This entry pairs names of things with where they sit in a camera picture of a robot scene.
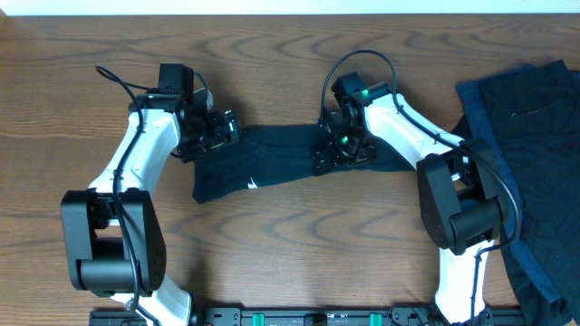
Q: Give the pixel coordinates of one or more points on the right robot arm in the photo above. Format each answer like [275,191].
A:
[462,205]

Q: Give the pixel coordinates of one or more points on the black folded garment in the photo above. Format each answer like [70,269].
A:
[530,117]

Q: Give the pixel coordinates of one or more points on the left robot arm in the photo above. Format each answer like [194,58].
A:
[113,240]

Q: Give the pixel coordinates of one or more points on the dark teal t-shirt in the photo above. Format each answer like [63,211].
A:
[271,155]

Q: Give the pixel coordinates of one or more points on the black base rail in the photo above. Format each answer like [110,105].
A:
[398,315]

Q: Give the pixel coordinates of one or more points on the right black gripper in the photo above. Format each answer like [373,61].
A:
[324,148]

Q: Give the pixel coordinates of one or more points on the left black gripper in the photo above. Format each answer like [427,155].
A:
[227,129]

